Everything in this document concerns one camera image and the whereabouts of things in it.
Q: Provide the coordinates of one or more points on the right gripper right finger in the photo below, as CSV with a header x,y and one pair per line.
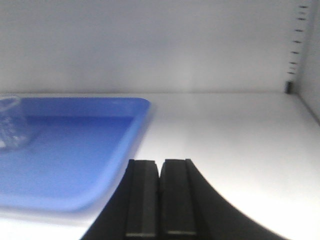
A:
x,y
191,209

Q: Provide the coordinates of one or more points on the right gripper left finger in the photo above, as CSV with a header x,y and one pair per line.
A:
x,y
132,213

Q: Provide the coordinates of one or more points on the blue plastic tray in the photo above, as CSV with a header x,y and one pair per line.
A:
x,y
79,149

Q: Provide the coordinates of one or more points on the clear glass beaker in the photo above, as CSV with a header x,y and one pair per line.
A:
x,y
15,132

